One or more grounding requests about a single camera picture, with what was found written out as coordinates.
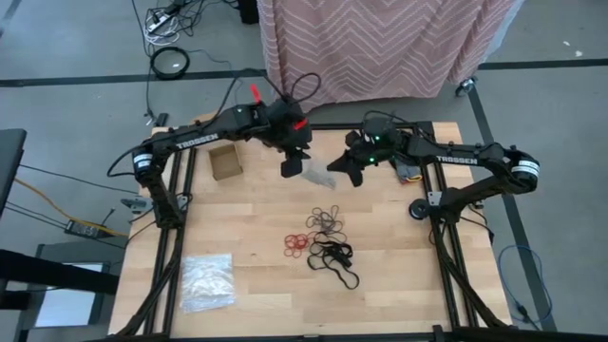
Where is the small open cardboard box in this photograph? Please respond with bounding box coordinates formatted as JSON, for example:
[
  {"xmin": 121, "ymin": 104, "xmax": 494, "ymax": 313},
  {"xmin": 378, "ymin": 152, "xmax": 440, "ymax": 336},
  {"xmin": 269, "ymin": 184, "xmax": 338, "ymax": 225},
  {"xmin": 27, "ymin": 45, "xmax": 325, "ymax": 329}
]
[{"xmin": 207, "ymin": 142, "xmax": 245, "ymax": 182}]

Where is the black round roll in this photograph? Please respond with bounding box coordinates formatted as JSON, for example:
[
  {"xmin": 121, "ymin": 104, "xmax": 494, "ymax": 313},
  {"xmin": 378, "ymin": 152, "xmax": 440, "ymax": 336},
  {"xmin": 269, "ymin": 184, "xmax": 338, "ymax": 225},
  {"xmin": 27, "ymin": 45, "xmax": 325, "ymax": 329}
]
[{"xmin": 408, "ymin": 199, "xmax": 431, "ymax": 221}]

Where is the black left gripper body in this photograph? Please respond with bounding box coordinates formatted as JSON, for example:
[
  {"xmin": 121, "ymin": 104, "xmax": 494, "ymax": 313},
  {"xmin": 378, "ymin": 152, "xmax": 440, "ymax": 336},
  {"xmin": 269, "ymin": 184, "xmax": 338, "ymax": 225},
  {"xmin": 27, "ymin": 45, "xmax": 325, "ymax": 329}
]
[{"xmin": 263, "ymin": 98, "xmax": 313, "ymax": 153}]

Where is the black round ring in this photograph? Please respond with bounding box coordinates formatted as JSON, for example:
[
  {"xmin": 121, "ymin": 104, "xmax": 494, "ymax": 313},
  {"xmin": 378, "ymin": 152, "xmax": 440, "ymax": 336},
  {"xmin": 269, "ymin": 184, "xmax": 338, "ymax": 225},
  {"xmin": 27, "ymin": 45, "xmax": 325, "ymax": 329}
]
[{"xmin": 149, "ymin": 46, "xmax": 191, "ymax": 81}]

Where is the black flat panel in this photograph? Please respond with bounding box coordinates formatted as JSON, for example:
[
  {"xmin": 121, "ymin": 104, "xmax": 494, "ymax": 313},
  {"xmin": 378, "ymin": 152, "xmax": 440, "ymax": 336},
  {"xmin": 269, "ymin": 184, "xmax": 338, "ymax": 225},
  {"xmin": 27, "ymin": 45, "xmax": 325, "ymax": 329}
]
[{"xmin": 0, "ymin": 127, "xmax": 28, "ymax": 215}]

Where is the yellow floor cable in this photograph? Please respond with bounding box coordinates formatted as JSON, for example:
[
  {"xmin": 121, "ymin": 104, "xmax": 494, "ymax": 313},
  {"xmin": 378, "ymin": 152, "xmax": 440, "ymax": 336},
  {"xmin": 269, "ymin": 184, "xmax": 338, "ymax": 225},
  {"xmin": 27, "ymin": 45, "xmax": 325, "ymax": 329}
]
[{"xmin": 12, "ymin": 177, "xmax": 130, "ymax": 238}]

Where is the white power strip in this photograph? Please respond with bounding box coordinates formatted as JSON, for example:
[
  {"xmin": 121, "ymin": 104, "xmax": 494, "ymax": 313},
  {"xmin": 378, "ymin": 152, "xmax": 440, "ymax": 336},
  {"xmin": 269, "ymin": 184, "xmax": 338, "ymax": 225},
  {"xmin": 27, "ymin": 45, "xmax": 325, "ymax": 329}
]
[{"xmin": 146, "ymin": 13, "xmax": 172, "ymax": 32}]

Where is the red rubber band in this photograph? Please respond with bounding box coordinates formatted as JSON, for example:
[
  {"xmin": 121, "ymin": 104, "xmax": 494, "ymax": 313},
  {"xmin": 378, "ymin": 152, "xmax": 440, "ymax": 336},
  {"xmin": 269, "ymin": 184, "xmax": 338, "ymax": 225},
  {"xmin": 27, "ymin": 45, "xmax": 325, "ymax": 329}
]
[
  {"xmin": 283, "ymin": 233, "xmax": 300, "ymax": 259},
  {"xmin": 292, "ymin": 232, "xmax": 312, "ymax": 254}
]

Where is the wide black rubber band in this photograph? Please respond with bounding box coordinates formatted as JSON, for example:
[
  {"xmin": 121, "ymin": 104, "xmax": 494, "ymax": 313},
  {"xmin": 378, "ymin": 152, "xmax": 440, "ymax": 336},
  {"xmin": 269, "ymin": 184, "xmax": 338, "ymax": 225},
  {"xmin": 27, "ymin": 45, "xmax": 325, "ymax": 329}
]
[
  {"xmin": 306, "ymin": 239, "xmax": 355, "ymax": 273},
  {"xmin": 327, "ymin": 256, "xmax": 361, "ymax": 292}
]

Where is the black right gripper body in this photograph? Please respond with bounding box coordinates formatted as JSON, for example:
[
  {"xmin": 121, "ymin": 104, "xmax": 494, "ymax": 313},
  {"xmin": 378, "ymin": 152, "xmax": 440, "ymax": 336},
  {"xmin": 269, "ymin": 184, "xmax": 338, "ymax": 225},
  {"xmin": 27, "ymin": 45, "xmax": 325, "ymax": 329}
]
[{"xmin": 345, "ymin": 121, "xmax": 409, "ymax": 167}]

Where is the clear plastic bag stack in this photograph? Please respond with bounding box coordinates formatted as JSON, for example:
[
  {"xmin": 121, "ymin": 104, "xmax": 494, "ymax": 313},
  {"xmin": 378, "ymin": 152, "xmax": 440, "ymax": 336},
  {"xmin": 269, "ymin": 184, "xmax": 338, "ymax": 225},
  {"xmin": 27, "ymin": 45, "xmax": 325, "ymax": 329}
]
[{"xmin": 179, "ymin": 252, "xmax": 238, "ymax": 314}]

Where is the black furniture beam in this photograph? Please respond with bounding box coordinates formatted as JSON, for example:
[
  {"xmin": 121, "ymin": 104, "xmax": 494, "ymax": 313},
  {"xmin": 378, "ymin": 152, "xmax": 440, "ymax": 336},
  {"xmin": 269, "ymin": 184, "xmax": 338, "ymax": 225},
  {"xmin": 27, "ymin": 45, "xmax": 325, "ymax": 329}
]
[{"xmin": 0, "ymin": 249, "xmax": 121, "ymax": 296}]

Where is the blue floor cable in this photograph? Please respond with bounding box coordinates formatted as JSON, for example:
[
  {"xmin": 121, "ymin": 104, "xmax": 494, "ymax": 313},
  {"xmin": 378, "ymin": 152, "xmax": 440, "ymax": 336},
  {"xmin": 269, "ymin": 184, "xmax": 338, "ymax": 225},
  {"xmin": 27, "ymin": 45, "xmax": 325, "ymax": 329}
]
[{"xmin": 497, "ymin": 244, "xmax": 555, "ymax": 329}]

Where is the pink chevron cloth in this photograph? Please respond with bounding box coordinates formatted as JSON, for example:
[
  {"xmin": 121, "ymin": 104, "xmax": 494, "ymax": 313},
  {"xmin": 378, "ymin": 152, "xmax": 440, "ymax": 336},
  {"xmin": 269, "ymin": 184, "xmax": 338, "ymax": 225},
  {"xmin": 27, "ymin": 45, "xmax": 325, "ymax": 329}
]
[{"xmin": 256, "ymin": 0, "xmax": 526, "ymax": 114}]

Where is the dark gray bundle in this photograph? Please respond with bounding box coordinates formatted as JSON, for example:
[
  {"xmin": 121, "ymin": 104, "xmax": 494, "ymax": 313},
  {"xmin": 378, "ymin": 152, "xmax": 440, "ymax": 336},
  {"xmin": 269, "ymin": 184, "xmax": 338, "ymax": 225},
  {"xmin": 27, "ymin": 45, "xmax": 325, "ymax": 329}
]
[{"xmin": 395, "ymin": 159, "xmax": 423, "ymax": 181}]

